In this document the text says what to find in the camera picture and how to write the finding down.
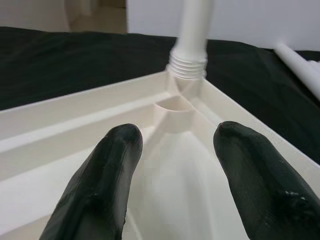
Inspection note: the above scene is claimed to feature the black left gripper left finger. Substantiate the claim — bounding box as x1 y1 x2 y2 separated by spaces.
42 122 144 240

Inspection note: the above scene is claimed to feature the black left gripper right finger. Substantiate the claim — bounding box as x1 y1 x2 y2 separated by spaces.
212 120 320 240

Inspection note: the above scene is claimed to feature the white plastic table top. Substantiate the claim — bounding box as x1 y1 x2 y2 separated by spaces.
0 65 320 240

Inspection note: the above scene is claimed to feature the white plastic table leg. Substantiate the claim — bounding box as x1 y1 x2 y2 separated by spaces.
168 0 213 80
273 42 320 101

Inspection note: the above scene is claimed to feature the black table cloth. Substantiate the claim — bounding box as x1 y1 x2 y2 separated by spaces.
0 26 320 166

